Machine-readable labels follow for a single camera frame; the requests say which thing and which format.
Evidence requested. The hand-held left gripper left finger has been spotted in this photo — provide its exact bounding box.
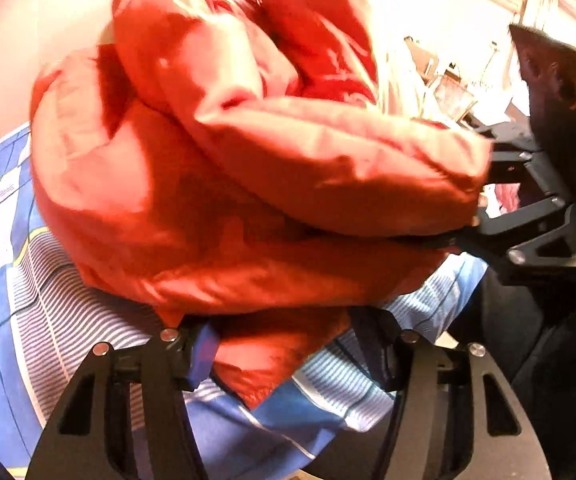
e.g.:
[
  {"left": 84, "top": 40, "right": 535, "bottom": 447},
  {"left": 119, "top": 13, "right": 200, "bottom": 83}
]
[{"left": 24, "top": 321, "right": 220, "bottom": 480}]

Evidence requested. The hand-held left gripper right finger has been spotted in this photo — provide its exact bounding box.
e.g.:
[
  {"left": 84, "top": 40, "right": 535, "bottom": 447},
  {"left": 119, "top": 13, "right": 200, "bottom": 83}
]
[{"left": 350, "top": 307, "right": 553, "bottom": 480}]

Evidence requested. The orange puffer jacket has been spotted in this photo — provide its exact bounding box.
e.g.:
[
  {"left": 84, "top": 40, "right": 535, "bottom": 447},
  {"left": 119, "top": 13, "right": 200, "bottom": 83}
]
[{"left": 29, "top": 0, "right": 494, "bottom": 411}]

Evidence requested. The person's dark clothing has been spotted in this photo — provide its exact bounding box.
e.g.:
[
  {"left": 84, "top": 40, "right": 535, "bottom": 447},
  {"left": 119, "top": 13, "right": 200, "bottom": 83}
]
[{"left": 445, "top": 260, "right": 576, "bottom": 480}]

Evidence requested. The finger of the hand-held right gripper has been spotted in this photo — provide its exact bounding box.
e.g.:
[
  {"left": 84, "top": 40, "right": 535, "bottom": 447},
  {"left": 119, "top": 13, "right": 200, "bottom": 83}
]
[
  {"left": 472, "top": 121, "right": 560, "bottom": 197},
  {"left": 419, "top": 195, "right": 576, "bottom": 286}
]

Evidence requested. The blue plaid bed sheet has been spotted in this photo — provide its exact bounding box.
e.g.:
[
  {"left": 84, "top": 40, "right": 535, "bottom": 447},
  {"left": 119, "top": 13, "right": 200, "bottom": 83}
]
[{"left": 0, "top": 122, "right": 489, "bottom": 480}]

